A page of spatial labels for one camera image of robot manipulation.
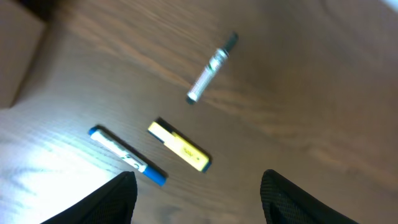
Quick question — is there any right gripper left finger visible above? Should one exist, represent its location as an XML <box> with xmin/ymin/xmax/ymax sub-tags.
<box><xmin>44</xmin><ymin>171</ymin><xmax>137</xmax><ymax>224</ymax></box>

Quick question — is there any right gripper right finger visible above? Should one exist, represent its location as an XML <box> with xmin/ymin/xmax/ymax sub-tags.
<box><xmin>260</xmin><ymin>169</ymin><xmax>356</xmax><ymax>224</ymax></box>

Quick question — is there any yellow highlighter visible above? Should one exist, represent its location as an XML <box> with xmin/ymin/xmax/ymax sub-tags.
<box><xmin>147</xmin><ymin>118</ymin><xmax>211</xmax><ymax>173</ymax></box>

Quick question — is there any cardboard box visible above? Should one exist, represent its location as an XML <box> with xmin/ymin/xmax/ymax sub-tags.
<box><xmin>1</xmin><ymin>0</ymin><xmax>45</xmax><ymax>108</ymax></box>

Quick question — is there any blue whiteboard marker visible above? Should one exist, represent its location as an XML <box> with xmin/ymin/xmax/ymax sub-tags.
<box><xmin>88</xmin><ymin>126</ymin><xmax>167</xmax><ymax>186</ymax></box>

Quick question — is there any black whiteboard marker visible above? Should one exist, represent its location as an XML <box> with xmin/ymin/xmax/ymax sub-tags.
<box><xmin>186</xmin><ymin>32</ymin><xmax>239</xmax><ymax>105</ymax></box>

